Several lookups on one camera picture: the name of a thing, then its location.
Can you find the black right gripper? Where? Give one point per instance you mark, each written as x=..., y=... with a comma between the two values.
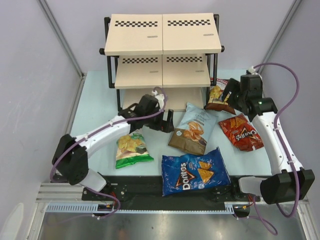
x=233, y=85

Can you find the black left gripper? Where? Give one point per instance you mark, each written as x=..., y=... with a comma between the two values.
x=166, y=126

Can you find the brown Chuba chips bag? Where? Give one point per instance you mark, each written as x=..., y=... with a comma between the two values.
x=214, y=102

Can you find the light blue brown chips bag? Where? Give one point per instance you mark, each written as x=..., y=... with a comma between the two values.
x=194, y=130

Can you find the blue Doritos bag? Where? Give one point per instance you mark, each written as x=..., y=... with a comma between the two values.
x=191, y=172

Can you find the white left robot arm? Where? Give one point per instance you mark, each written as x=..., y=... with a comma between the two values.
x=71, y=158

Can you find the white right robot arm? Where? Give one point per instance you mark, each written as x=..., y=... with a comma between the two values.
x=289, y=181

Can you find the green Chuba cassava chips bag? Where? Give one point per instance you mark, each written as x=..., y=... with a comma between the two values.
x=132, y=149

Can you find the beige three-tier black-framed shelf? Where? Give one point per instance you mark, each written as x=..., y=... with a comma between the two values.
x=178, y=52

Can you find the red Doritos bag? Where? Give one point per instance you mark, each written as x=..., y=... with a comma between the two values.
x=241, y=133

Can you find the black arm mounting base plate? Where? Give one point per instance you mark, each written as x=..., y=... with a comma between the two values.
x=144, y=193

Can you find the aluminium frame rail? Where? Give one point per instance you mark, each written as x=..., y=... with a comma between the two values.
x=59, y=193

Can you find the white slotted cable duct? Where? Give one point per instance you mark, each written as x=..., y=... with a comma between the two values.
x=95, y=208

